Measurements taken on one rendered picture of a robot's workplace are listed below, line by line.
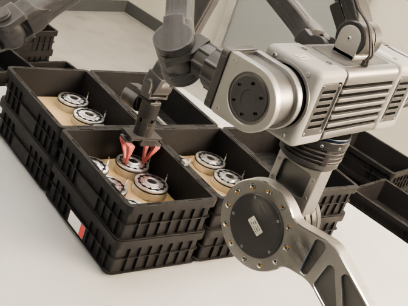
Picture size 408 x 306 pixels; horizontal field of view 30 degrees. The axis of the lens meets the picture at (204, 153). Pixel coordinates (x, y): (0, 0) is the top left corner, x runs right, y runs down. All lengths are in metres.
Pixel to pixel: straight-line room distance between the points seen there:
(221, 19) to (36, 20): 4.35
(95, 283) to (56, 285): 0.11
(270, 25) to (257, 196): 4.07
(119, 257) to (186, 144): 0.58
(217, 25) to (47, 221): 3.94
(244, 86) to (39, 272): 0.89
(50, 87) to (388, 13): 2.99
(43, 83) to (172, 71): 1.19
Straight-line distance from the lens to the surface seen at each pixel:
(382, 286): 2.52
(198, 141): 2.50
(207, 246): 2.20
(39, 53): 3.93
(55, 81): 2.60
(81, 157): 2.10
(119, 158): 2.28
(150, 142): 2.22
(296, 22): 1.89
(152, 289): 2.06
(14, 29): 1.62
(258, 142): 2.68
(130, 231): 1.99
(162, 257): 2.12
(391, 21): 5.12
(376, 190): 3.56
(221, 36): 5.87
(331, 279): 1.54
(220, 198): 2.10
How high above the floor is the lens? 1.90
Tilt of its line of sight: 25 degrees down
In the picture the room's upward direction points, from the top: 20 degrees clockwise
